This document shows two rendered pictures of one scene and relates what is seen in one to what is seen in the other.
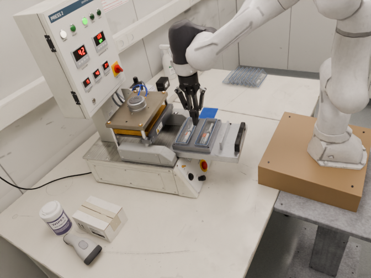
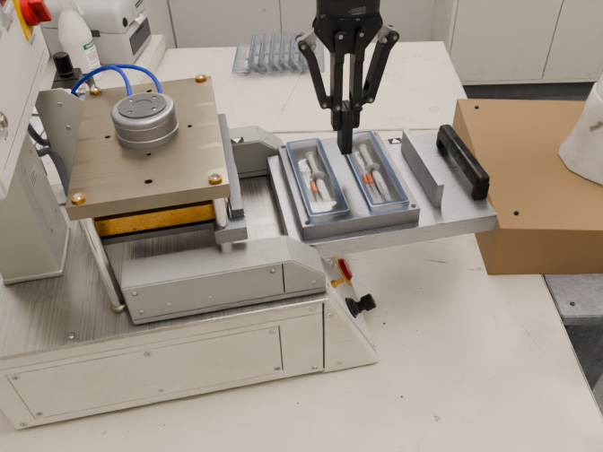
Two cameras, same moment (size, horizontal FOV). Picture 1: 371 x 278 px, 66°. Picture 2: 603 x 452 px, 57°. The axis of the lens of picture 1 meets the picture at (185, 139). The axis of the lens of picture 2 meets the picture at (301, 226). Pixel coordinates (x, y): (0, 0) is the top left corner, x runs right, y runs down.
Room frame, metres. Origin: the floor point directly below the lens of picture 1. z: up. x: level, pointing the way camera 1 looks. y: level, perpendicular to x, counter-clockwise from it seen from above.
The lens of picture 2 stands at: (0.49, 0.39, 1.49)
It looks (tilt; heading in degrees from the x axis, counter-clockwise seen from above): 42 degrees down; 324
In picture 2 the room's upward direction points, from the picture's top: 3 degrees counter-clockwise
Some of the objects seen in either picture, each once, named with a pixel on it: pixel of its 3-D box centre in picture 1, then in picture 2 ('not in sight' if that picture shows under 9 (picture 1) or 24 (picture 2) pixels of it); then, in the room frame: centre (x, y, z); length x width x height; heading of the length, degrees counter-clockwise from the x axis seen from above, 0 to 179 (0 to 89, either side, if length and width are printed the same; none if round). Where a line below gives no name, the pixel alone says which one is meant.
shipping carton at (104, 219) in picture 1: (100, 218); not in sight; (0.80, 0.42, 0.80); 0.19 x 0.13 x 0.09; 52
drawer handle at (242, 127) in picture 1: (240, 135); (461, 159); (0.91, -0.22, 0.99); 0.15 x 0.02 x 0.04; 154
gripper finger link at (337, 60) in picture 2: (188, 98); (336, 68); (1.00, -0.05, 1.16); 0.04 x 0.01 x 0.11; 153
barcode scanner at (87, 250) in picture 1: (78, 245); not in sight; (0.69, 0.50, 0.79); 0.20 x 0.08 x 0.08; 52
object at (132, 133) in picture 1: (141, 113); (156, 155); (1.11, 0.17, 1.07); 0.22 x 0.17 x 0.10; 154
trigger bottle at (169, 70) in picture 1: (168, 61); (75, 33); (1.97, 0.01, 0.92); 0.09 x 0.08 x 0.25; 55
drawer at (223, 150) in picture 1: (208, 137); (373, 182); (0.97, -0.10, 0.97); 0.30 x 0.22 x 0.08; 64
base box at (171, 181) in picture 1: (154, 150); (189, 268); (1.12, 0.16, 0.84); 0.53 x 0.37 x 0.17; 64
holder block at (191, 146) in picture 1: (197, 134); (343, 180); (0.99, -0.06, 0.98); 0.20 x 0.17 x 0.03; 154
